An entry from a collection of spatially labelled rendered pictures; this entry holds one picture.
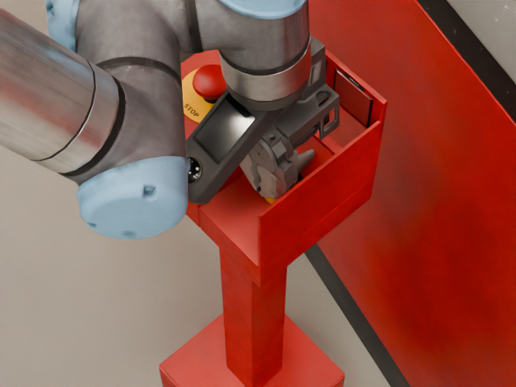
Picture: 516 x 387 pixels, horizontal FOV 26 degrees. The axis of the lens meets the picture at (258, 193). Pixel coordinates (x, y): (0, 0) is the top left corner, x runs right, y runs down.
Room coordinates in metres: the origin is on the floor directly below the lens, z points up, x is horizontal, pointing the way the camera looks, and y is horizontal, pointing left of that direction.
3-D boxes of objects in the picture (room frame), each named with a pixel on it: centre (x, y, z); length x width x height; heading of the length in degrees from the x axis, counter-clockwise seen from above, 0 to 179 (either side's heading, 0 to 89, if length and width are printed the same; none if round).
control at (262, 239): (0.62, 0.01, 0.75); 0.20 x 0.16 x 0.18; 42
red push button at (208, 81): (0.65, 0.04, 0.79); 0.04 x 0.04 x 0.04
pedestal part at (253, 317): (0.62, 0.01, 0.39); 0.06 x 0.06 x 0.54; 42
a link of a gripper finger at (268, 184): (0.56, -0.03, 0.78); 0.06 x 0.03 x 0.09; 132
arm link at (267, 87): (0.56, 0.00, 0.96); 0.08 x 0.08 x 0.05
